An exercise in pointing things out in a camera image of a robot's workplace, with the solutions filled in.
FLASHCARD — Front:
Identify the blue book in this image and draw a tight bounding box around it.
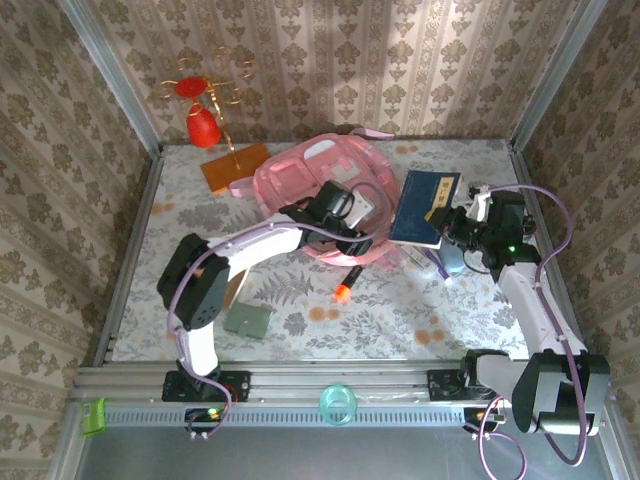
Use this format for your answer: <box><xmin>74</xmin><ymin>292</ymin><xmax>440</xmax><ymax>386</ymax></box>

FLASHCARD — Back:
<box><xmin>388</xmin><ymin>169</ymin><xmax>462</xmax><ymax>250</ymax></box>

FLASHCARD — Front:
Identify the black orange highlighter marker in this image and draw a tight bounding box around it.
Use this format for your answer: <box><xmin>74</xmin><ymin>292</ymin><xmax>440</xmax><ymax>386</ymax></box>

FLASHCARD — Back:
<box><xmin>332</xmin><ymin>264</ymin><xmax>364</xmax><ymax>305</ymax></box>

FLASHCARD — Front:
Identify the pink backpack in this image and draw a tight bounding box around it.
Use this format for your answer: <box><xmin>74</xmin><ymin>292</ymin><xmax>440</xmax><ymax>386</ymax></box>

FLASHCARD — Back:
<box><xmin>228</xmin><ymin>127</ymin><xmax>401</xmax><ymax>266</ymax></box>

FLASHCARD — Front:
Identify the purple pen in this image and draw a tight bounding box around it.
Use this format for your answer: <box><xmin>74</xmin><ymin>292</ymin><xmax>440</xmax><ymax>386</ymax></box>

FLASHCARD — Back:
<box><xmin>423</xmin><ymin>249</ymin><xmax>450</xmax><ymax>279</ymax></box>

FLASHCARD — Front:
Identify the green snap pouch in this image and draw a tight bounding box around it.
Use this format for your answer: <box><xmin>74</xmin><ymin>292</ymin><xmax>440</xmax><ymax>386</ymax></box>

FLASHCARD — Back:
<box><xmin>222</xmin><ymin>303</ymin><xmax>274</xmax><ymax>344</ymax></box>

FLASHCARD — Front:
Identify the clear plastic tube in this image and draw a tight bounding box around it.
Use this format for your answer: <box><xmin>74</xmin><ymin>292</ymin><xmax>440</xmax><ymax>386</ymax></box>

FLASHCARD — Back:
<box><xmin>402</xmin><ymin>244</ymin><xmax>436</xmax><ymax>274</ymax></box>

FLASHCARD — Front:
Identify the red wine glass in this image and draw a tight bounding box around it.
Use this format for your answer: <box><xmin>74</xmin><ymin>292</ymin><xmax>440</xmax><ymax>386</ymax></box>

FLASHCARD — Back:
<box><xmin>174</xmin><ymin>75</ymin><xmax>223</xmax><ymax>149</ymax></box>

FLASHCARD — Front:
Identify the teal tape roll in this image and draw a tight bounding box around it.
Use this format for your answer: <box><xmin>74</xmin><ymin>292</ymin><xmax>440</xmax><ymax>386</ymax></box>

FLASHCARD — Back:
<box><xmin>318</xmin><ymin>383</ymin><xmax>359</xmax><ymax>429</ymax></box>

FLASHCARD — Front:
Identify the small black controller board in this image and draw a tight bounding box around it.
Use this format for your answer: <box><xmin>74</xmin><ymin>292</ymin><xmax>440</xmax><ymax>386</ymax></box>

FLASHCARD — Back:
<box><xmin>462</xmin><ymin>407</ymin><xmax>504</xmax><ymax>431</ymax></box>
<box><xmin>184</xmin><ymin>407</ymin><xmax>224</xmax><ymax>434</ymax></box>

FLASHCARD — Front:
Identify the grey metal tray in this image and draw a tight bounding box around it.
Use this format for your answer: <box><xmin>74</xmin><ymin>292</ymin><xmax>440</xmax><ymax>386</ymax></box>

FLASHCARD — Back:
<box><xmin>49</xmin><ymin>394</ymin><xmax>631</xmax><ymax>480</ymax></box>

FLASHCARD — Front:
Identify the green tag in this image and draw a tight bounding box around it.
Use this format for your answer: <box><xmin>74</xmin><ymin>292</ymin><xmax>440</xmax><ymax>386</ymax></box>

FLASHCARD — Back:
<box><xmin>80</xmin><ymin>397</ymin><xmax>107</xmax><ymax>436</ymax></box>

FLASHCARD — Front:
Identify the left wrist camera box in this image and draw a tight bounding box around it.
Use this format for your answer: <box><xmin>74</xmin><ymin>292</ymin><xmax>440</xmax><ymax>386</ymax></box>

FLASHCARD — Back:
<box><xmin>347</xmin><ymin>192</ymin><xmax>376</xmax><ymax>226</ymax></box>

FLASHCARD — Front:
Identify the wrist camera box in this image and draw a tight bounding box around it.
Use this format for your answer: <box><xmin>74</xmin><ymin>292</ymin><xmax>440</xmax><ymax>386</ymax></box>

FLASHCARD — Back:
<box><xmin>347</xmin><ymin>192</ymin><xmax>376</xmax><ymax>226</ymax></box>
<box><xmin>467</xmin><ymin>183</ymin><xmax>494</xmax><ymax>221</ymax></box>

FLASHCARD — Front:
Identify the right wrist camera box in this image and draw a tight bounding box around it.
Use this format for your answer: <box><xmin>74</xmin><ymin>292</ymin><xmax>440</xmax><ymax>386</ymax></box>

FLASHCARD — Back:
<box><xmin>467</xmin><ymin>183</ymin><xmax>494</xmax><ymax>221</ymax></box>

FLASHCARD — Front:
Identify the aluminium side rail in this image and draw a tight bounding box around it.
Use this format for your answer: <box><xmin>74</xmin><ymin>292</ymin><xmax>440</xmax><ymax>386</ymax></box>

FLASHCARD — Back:
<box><xmin>92</xmin><ymin>147</ymin><xmax>166</xmax><ymax>369</ymax></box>
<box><xmin>508</xmin><ymin>142</ymin><xmax>594</xmax><ymax>364</ymax></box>

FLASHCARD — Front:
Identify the gold wire stand orange base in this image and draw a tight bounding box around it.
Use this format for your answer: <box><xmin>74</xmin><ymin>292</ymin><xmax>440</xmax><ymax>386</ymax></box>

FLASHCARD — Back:
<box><xmin>154</xmin><ymin>47</ymin><xmax>271</xmax><ymax>195</ymax></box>

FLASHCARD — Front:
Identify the aluminium front rail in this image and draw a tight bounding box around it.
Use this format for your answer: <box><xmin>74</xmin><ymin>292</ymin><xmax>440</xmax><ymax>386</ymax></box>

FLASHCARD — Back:
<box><xmin>69</xmin><ymin>363</ymin><xmax>614</xmax><ymax>404</ymax></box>

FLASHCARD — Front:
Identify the aluminium frame post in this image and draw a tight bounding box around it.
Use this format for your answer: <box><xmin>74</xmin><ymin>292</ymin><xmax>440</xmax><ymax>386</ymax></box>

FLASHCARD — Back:
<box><xmin>509</xmin><ymin>0</ymin><xmax>601</xmax><ymax>151</ymax></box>
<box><xmin>57</xmin><ymin>0</ymin><xmax>165</xmax><ymax>156</ymax></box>

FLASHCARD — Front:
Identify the slotted grey cable duct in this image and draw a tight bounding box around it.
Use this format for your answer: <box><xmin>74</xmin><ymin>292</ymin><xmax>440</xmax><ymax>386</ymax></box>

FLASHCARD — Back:
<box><xmin>102</xmin><ymin>404</ymin><xmax>469</xmax><ymax>427</ymax></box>

